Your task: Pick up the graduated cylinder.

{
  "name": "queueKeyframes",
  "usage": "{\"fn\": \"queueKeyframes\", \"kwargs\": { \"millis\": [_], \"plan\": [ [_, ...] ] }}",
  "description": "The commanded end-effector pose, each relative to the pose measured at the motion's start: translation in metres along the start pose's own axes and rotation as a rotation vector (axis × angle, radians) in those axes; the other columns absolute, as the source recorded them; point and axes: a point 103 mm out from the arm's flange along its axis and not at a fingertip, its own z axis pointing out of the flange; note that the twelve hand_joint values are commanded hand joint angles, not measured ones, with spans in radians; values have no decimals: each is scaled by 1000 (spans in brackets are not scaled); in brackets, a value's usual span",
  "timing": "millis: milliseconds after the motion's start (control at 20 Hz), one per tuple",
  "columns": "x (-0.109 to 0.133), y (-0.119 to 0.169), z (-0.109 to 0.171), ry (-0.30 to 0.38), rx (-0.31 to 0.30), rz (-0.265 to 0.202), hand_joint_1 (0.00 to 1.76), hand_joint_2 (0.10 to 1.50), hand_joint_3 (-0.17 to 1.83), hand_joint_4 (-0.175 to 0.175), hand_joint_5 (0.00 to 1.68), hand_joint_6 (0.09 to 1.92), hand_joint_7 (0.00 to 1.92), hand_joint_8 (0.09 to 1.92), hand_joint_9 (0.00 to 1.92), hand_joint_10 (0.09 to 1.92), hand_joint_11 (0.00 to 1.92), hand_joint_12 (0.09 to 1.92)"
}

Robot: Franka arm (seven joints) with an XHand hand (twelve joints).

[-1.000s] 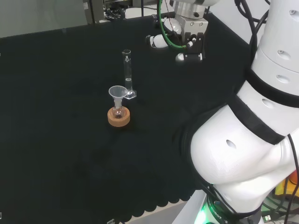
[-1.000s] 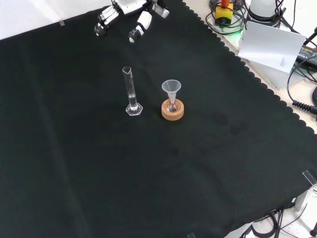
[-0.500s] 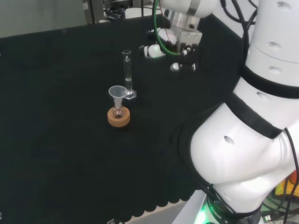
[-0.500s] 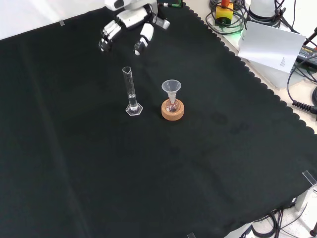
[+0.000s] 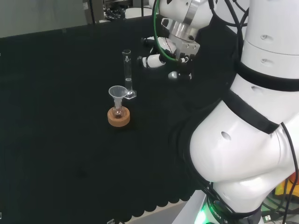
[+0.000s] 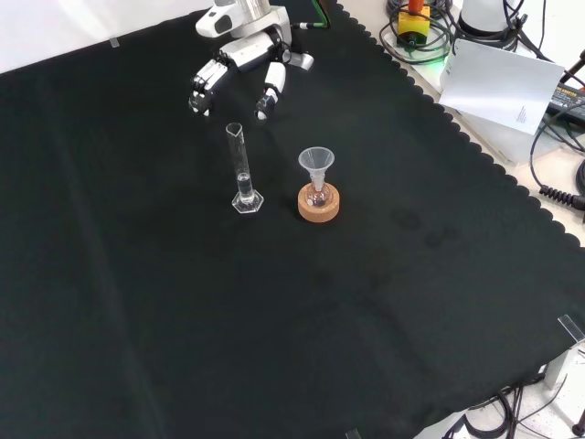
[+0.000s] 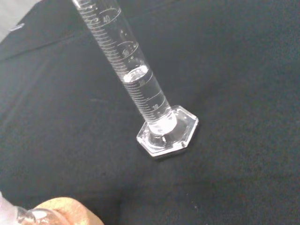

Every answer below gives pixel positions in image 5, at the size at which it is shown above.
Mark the yellow stop button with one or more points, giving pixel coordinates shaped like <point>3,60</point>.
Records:
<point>280,189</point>

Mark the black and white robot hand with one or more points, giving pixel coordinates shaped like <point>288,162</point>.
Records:
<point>187,47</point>

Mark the clear graduated cylinder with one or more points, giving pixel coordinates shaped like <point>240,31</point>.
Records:
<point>128,70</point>

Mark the clear plastic funnel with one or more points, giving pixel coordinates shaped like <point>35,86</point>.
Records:
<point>116,91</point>

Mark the small round-bottom glass flask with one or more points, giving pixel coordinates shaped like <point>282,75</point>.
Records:
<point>117,113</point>

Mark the black cloth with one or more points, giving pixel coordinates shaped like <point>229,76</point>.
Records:
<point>58,116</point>

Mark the grey partition panel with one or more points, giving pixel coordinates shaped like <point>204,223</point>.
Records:
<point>42,16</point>

